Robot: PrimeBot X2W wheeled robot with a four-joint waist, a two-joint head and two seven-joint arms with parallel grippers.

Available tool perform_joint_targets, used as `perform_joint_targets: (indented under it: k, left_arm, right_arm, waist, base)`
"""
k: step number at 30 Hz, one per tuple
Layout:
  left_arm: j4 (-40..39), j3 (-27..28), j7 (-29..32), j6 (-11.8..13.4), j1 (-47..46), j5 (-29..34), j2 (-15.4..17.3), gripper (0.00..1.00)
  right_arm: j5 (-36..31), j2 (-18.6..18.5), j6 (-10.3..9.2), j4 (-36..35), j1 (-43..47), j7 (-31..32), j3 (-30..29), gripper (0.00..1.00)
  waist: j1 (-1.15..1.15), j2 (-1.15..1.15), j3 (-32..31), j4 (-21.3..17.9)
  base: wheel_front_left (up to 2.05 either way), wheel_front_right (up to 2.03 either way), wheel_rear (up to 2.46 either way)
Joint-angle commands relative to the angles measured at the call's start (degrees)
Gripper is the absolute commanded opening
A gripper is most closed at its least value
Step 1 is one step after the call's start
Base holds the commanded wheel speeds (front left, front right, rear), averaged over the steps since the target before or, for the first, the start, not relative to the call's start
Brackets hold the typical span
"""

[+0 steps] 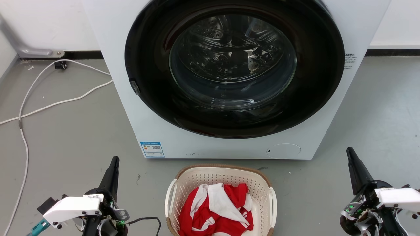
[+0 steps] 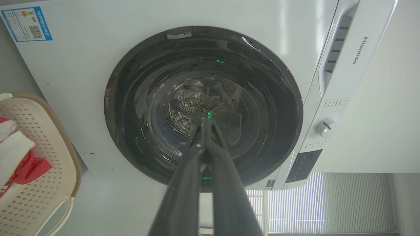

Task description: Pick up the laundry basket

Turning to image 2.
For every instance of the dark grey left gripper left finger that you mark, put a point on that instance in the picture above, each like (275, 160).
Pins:
(182, 196)

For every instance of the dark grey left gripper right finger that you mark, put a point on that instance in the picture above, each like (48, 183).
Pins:
(229, 196)

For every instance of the beige perforated laundry basket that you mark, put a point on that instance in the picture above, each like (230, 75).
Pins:
(42, 131)

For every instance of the white vertical window blinds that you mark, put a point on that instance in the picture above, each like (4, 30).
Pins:
(328, 203)

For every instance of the white washing machine dial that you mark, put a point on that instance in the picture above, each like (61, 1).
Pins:
(326, 127)

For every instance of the dark round washing machine door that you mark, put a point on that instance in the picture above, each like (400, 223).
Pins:
(147, 82)

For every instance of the grey tape strip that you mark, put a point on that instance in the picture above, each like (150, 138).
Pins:
(179, 35)

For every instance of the red and white garment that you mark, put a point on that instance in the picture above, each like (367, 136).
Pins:
(19, 157)

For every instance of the white Hisense washing machine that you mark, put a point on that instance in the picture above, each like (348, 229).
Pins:
(164, 19)

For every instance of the blue energy label sticker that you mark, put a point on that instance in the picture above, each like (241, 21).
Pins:
(27, 23)

